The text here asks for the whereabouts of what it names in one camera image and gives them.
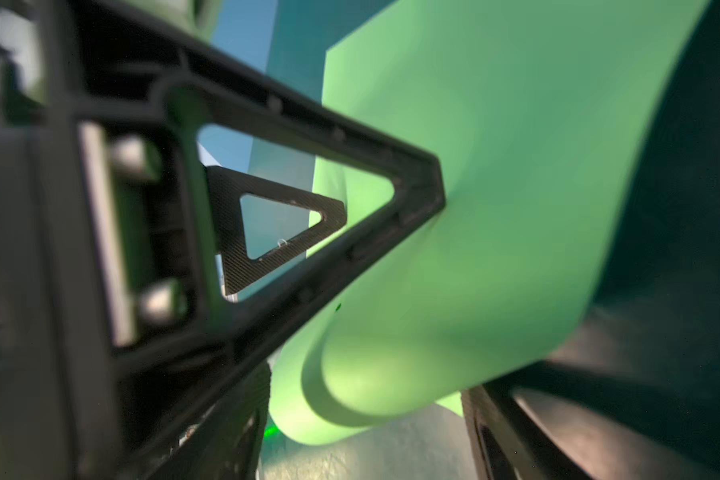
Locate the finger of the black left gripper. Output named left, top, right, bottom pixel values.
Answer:
left=206, top=166, right=347, bottom=297
left=37, top=1, right=445, bottom=479

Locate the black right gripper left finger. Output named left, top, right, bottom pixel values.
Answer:
left=150, top=362, right=271, bottom=479

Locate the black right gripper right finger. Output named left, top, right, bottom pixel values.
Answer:
left=462, top=361, right=720, bottom=479

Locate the green square paper sheet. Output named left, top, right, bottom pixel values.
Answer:
left=270, top=1, right=707, bottom=445

